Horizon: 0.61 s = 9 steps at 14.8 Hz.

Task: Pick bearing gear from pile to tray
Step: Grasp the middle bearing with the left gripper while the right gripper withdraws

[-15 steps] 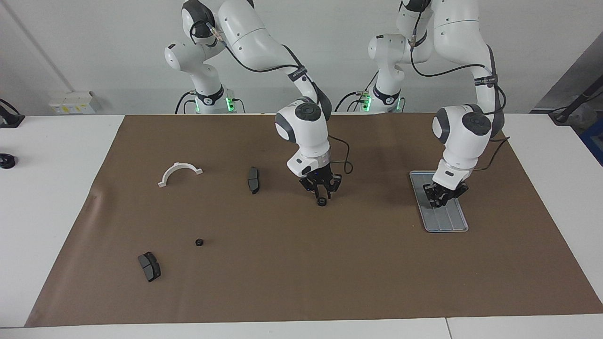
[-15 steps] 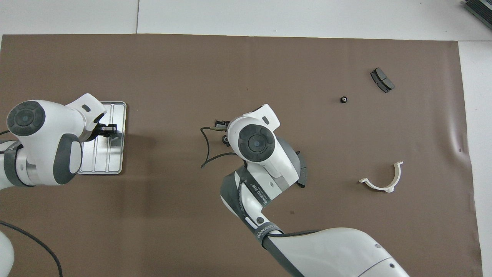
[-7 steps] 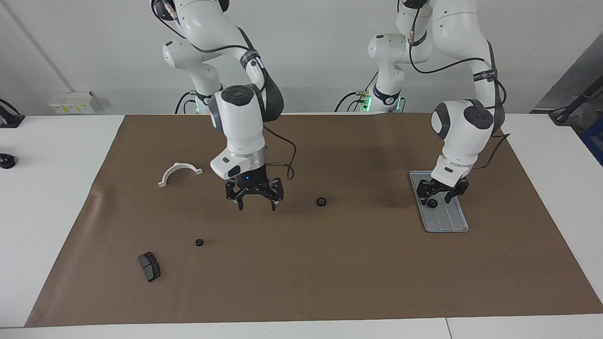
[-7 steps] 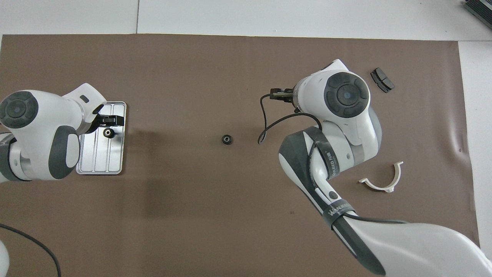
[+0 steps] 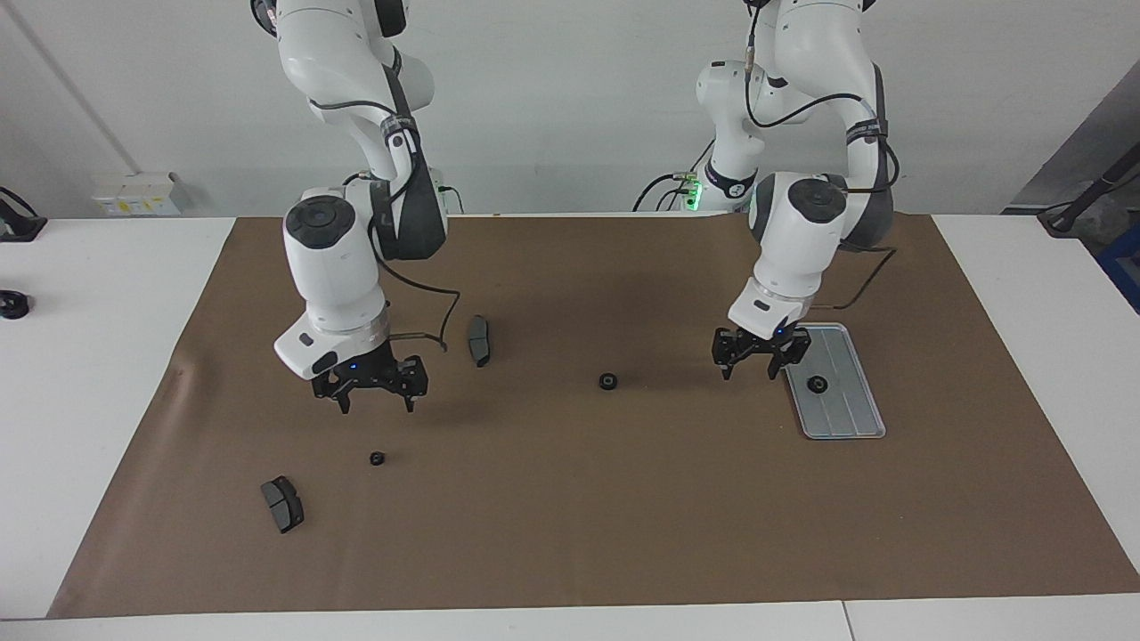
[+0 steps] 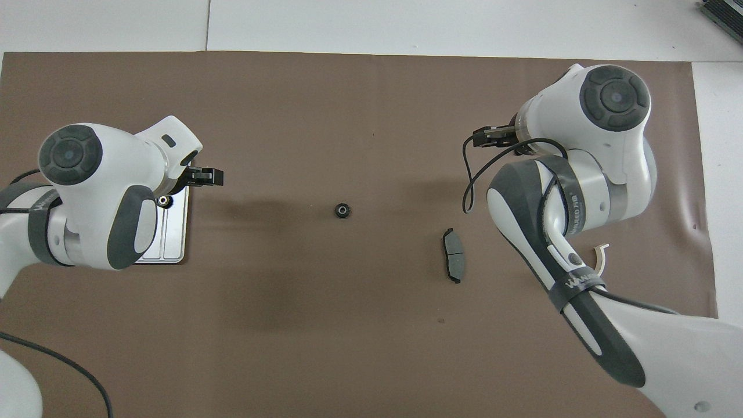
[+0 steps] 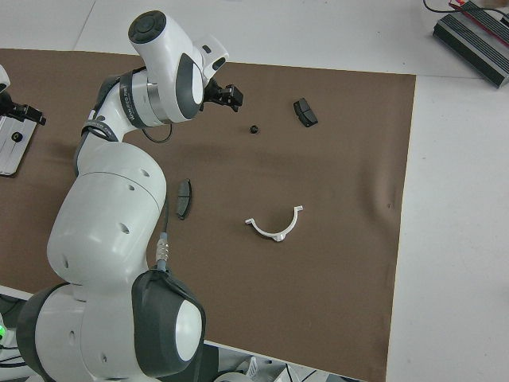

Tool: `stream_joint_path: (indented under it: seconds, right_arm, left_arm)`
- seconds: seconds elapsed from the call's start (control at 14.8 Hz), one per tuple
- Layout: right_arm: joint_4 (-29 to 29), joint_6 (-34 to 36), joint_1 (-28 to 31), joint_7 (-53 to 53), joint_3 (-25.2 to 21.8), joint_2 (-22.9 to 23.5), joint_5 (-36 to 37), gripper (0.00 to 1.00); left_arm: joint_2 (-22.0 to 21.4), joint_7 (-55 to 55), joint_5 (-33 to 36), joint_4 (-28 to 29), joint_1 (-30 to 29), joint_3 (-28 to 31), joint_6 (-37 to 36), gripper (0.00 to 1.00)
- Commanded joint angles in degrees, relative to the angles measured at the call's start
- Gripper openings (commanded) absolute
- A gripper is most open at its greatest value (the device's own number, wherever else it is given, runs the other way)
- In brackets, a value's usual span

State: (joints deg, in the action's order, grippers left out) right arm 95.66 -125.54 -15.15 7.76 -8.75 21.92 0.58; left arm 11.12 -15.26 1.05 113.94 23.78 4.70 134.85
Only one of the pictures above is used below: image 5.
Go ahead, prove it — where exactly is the blue crate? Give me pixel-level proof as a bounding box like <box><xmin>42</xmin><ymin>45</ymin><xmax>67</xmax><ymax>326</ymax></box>
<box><xmin>1094</xmin><ymin>221</ymin><xmax>1140</xmax><ymax>314</ymax></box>

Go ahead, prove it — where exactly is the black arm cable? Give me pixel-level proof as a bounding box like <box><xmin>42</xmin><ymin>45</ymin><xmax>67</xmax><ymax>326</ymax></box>
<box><xmin>744</xmin><ymin>0</ymin><xmax>900</xmax><ymax>312</ymax></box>
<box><xmin>367</xmin><ymin>134</ymin><xmax>462</xmax><ymax>353</ymax></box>

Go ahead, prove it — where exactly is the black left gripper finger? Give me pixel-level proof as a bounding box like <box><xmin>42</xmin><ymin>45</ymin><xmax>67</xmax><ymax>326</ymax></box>
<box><xmin>711</xmin><ymin>328</ymin><xmax>745</xmax><ymax>383</ymax></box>
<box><xmin>764</xmin><ymin>328</ymin><xmax>812</xmax><ymax>382</ymax></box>

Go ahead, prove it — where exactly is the white wall socket box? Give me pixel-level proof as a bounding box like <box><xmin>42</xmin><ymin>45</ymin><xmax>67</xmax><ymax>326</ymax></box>
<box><xmin>92</xmin><ymin>172</ymin><xmax>192</xmax><ymax>217</ymax></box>

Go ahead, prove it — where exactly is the black stand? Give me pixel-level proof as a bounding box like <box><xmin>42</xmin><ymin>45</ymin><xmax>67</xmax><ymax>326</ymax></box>
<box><xmin>1038</xmin><ymin>147</ymin><xmax>1140</xmax><ymax>238</ymax></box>

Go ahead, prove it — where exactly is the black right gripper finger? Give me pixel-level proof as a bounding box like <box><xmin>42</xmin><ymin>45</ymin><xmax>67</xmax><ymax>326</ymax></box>
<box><xmin>312</xmin><ymin>372</ymin><xmax>355</xmax><ymax>416</ymax></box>
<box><xmin>390</xmin><ymin>354</ymin><xmax>429</xmax><ymax>414</ymax></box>

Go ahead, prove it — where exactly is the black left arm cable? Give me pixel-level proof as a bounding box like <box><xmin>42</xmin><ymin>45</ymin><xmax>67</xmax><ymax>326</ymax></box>
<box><xmin>744</xmin><ymin>0</ymin><xmax>900</xmax><ymax>312</ymax></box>

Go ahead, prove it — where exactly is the grey metal tray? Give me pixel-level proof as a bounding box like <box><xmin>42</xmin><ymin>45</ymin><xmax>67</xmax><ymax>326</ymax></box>
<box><xmin>773</xmin><ymin>322</ymin><xmax>888</xmax><ymax>441</ymax></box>

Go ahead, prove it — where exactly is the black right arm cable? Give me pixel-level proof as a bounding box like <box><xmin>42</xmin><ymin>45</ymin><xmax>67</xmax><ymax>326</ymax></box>
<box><xmin>367</xmin><ymin>134</ymin><xmax>462</xmax><ymax>353</ymax></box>

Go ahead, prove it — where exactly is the black table clamp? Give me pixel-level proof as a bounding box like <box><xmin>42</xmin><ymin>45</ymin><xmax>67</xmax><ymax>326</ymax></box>
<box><xmin>0</xmin><ymin>187</ymin><xmax>47</xmax><ymax>243</ymax></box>

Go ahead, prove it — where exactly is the wide dark grey brake pad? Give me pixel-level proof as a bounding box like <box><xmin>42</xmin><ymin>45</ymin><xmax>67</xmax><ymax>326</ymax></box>
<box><xmin>260</xmin><ymin>476</ymin><xmax>305</xmax><ymax>535</ymax></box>

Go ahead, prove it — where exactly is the brown paper mat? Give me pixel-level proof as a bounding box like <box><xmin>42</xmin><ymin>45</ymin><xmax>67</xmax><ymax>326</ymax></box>
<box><xmin>46</xmin><ymin>212</ymin><xmax>1140</xmax><ymax>620</ymax></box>

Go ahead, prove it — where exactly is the black left base cable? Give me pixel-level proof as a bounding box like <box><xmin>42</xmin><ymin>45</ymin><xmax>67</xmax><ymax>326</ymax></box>
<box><xmin>632</xmin><ymin>138</ymin><xmax>715</xmax><ymax>213</ymax></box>

